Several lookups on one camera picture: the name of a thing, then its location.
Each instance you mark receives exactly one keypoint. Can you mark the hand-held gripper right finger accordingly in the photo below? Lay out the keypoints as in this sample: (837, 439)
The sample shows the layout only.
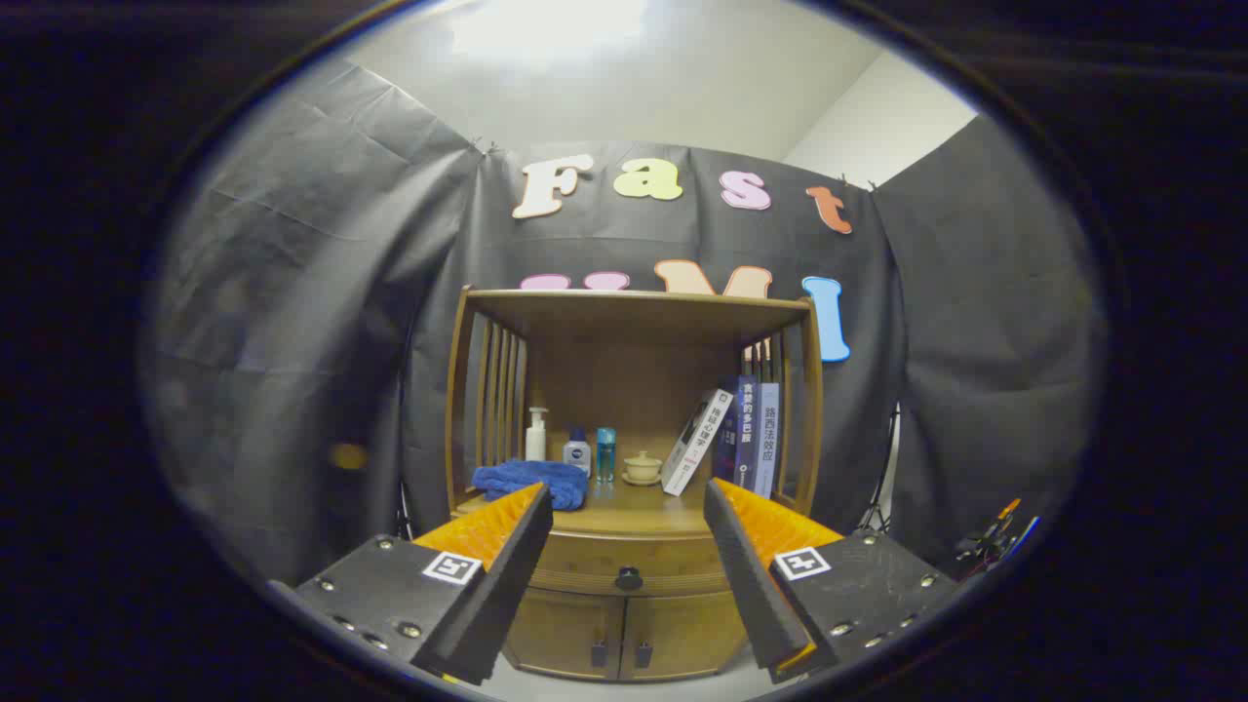
(746, 575)

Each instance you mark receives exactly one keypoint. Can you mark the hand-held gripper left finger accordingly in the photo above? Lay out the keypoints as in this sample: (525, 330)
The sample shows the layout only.
(507, 575)

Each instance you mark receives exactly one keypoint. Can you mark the wooden cabinet door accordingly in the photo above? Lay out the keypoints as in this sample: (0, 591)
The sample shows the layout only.
(682, 629)
(565, 629)

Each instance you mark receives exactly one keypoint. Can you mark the wooden countertop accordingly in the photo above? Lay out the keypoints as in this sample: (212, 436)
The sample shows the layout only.
(643, 502)

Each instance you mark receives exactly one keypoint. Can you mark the wooden cabinet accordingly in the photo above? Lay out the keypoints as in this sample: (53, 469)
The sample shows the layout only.
(624, 380)

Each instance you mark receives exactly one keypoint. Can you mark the blue towel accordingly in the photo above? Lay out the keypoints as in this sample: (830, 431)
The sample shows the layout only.
(531, 480)

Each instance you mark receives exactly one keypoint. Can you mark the white pump bottle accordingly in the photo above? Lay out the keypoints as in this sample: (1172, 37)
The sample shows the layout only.
(536, 444)

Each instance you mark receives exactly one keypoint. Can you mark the white bottle with blue cap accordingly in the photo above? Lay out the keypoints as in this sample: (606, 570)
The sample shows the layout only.
(577, 456)

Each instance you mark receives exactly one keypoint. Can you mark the pale grey book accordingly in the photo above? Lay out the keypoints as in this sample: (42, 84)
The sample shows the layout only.
(767, 439)

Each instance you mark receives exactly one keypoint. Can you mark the white book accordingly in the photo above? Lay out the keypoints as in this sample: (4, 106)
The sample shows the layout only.
(694, 444)

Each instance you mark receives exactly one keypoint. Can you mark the dark blue book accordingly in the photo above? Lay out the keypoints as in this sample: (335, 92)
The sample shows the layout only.
(746, 429)

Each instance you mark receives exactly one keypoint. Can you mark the cream lidded teacup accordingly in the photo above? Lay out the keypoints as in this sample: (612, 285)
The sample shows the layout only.
(643, 468)

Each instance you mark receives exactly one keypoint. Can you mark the clear blue bottle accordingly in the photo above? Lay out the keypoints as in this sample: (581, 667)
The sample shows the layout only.
(605, 456)

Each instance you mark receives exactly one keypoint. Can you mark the orange and black clamp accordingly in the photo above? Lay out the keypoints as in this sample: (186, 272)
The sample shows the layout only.
(990, 536)

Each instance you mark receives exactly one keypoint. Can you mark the black backdrop cloth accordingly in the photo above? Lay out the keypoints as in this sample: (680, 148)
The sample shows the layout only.
(292, 341)

